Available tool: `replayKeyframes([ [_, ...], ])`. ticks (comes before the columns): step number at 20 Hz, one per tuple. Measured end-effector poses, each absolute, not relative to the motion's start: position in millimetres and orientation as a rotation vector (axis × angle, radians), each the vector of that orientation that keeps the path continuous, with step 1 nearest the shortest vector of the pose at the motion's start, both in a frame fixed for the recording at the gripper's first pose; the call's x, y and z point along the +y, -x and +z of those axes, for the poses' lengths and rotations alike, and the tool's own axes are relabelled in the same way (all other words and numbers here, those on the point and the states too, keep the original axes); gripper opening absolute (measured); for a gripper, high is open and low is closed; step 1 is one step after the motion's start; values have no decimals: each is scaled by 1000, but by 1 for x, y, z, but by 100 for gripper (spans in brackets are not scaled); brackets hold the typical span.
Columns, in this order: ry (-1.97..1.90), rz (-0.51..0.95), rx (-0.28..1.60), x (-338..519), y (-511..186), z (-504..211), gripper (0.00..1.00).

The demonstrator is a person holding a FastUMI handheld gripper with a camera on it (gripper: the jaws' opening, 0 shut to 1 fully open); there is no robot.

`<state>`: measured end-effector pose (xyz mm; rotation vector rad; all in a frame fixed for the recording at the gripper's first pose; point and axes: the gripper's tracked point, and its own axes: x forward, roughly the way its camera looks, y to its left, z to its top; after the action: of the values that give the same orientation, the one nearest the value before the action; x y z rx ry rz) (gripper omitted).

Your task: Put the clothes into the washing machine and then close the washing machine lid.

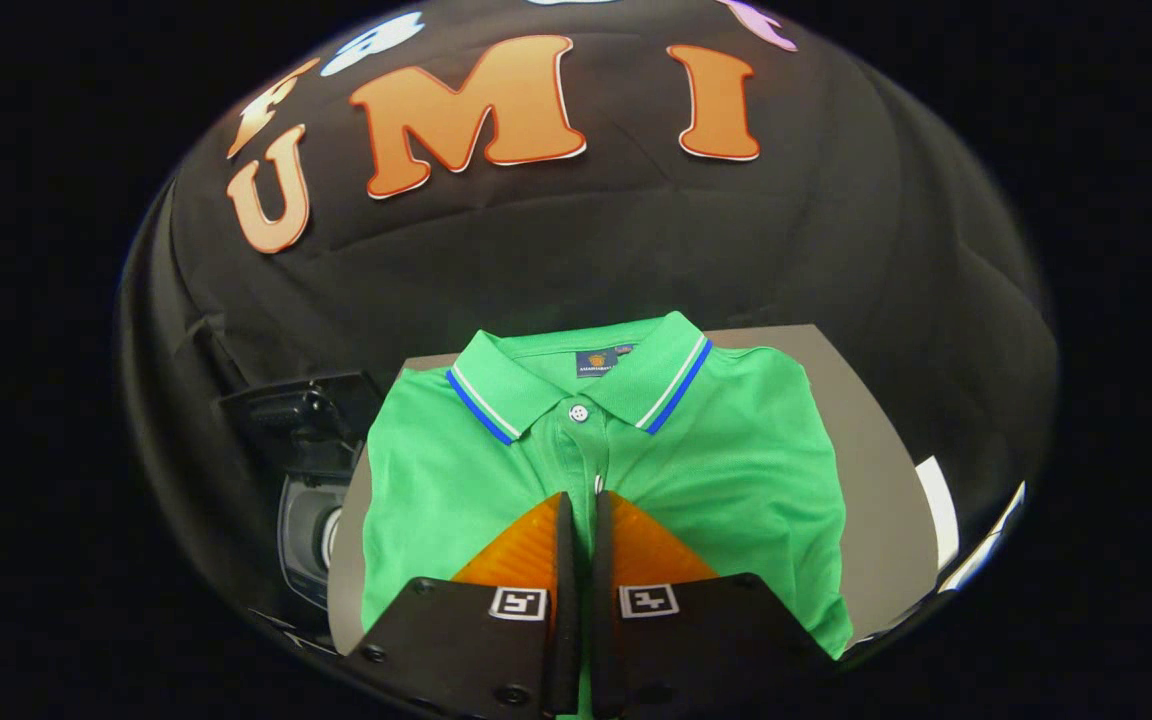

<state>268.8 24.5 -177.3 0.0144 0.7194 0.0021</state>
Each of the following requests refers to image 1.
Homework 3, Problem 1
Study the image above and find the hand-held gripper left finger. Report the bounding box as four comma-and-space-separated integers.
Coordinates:
341, 490, 585, 720

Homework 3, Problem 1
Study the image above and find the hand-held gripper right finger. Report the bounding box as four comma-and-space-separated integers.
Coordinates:
590, 490, 835, 720

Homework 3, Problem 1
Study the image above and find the black backdrop cloth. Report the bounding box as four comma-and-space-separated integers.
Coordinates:
116, 0, 1059, 626

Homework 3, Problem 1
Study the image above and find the green polo shirt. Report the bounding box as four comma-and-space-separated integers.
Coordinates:
361, 310, 855, 720

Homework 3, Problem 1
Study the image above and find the white flat board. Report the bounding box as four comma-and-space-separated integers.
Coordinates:
916, 455, 960, 572

